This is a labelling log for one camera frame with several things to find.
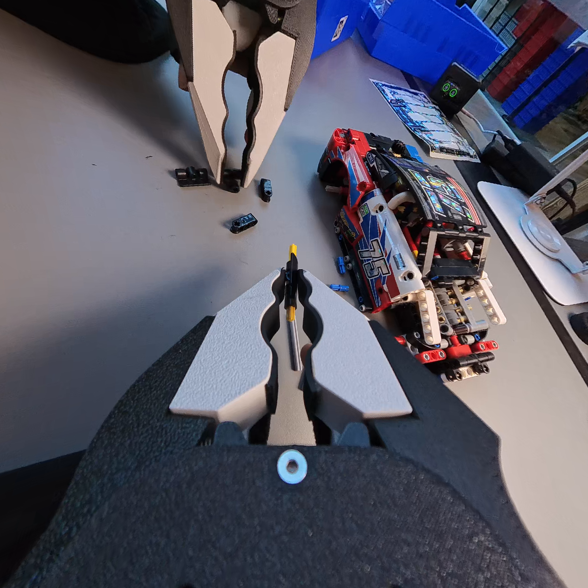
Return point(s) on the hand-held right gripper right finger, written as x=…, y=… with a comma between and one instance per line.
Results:
x=353, y=367

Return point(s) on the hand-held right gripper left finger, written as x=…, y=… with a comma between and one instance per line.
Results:
x=220, y=363

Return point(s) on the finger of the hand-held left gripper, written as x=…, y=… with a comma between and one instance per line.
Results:
x=271, y=82
x=206, y=55

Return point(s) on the small black lego connector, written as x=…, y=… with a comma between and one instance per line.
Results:
x=232, y=177

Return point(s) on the yellow and black lego axle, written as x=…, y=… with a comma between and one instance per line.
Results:
x=291, y=285

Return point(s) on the blue lego pin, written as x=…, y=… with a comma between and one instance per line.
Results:
x=340, y=265
x=339, y=288

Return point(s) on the short black lego connector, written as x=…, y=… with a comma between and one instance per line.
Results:
x=265, y=189

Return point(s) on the wide black lego connector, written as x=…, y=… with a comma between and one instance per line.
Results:
x=192, y=177

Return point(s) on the red white blue lego car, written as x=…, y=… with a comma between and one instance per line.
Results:
x=376, y=229

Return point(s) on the black lego beam with holes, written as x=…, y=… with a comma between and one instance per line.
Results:
x=242, y=223

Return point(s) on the blue plastic bin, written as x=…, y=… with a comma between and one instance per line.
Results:
x=427, y=36
x=330, y=23

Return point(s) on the dark cloth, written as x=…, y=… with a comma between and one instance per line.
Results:
x=27, y=496
x=92, y=27

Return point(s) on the printed paper sheet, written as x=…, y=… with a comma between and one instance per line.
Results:
x=422, y=115

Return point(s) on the black charger with green lights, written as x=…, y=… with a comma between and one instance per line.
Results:
x=452, y=89

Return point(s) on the silver monitor stand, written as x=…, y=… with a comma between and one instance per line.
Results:
x=514, y=216

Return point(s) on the stack of red crates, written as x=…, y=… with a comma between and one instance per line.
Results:
x=528, y=32

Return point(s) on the black computer mouse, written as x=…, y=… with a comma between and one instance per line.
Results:
x=580, y=327

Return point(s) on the stack of blue crates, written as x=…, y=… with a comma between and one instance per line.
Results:
x=546, y=82

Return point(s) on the black power adapter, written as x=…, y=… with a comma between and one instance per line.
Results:
x=519, y=160

